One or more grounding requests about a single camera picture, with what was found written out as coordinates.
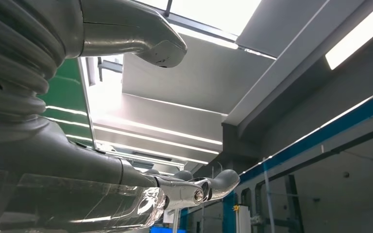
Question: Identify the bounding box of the green conveyor belt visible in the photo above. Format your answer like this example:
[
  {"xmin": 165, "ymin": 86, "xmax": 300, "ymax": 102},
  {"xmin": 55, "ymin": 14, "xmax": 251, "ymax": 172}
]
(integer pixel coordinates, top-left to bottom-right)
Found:
[{"xmin": 37, "ymin": 58, "xmax": 94, "ymax": 149}]

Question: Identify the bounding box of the white cabinet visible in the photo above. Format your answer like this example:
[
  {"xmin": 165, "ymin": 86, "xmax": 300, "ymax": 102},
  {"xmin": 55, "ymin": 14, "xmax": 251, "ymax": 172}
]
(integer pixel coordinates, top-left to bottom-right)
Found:
[{"xmin": 235, "ymin": 205, "xmax": 253, "ymax": 233}]

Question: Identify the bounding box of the bright skylight panel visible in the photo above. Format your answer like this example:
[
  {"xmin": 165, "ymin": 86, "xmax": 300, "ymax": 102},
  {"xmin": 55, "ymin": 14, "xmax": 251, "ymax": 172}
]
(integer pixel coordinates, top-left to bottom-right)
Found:
[{"xmin": 141, "ymin": 0, "xmax": 263, "ymax": 36}]

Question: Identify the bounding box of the blue horizontal beam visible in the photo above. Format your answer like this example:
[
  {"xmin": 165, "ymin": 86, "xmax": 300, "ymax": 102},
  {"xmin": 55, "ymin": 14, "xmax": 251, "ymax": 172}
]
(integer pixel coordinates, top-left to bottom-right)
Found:
[{"xmin": 237, "ymin": 86, "xmax": 373, "ymax": 184}]

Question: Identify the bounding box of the wide ceiling light panel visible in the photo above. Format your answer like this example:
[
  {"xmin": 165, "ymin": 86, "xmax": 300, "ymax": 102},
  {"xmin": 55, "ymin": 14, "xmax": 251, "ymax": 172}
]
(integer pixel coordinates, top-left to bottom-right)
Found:
[{"xmin": 324, "ymin": 0, "xmax": 373, "ymax": 71}]

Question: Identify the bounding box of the aluminium conveyor frame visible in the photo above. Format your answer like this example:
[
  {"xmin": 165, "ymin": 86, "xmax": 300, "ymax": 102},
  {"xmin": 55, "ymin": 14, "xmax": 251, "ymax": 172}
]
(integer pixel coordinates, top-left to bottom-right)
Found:
[{"xmin": 77, "ymin": 57, "xmax": 97, "ymax": 150}]

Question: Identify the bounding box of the blue vertical post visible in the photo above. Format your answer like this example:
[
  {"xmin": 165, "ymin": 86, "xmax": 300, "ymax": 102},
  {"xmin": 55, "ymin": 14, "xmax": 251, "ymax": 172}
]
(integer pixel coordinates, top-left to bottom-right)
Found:
[{"xmin": 222, "ymin": 191, "xmax": 237, "ymax": 233}]

